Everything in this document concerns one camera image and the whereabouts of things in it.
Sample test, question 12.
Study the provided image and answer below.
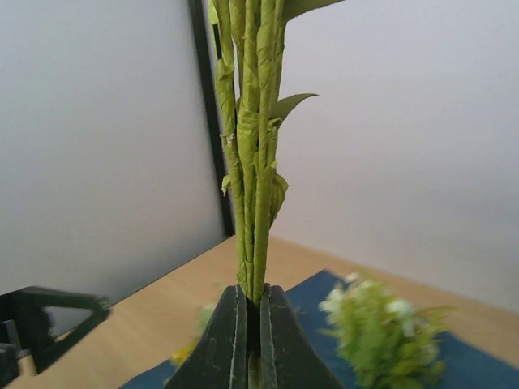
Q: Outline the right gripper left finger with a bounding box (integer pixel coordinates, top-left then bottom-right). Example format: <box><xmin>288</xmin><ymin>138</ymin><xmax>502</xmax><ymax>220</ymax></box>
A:
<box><xmin>165</xmin><ymin>284</ymin><xmax>247</xmax><ymax>389</ymax></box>

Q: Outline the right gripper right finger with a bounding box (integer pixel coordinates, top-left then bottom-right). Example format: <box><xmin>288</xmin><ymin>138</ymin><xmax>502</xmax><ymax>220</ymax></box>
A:
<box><xmin>259</xmin><ymin>284</ymin><xmax>343</xmax><ymax>389</ymax></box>

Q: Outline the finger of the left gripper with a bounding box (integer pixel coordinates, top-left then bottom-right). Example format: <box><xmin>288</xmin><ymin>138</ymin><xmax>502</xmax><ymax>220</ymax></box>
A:
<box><xmin>1</xmin><ymin>286</ymin><xmax>110</xmax><ymax>375</ymax></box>

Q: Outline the green white flower bunch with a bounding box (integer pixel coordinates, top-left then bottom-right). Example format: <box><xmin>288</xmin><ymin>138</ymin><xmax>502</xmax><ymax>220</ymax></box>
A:
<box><xmin>319</xmin><ymin>272</ymin><xmax>452</xmax><ymax>388</ymax></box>

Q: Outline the blue wrapping paper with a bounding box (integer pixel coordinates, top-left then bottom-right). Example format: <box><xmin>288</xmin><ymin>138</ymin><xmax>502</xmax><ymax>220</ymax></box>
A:
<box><xmin>122</xmin><ymin>270</ymin><xmax>518</xmax><ymax>389</ymax></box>

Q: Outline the pastel purple flower bunch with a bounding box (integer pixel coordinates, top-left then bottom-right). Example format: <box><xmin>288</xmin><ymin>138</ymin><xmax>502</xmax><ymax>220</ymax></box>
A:
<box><xmin>208</xmin><ymin>0</ymin><xmax>332</xmax><ymax>306</ymax></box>

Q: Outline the small yellow flower sprig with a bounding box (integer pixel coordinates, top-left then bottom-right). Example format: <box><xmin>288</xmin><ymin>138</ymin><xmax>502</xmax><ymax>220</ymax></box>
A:
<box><xmin>169</xmin><ymin>304</ymin><xmax>216</xmax><ymax>366</ymax></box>

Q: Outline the black frame post left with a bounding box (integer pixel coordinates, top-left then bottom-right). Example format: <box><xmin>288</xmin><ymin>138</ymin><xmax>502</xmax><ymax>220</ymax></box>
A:
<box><xmin>187</xmin><ymin>0</ymin><xmax>234</xmax><ymax>238</ymax></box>

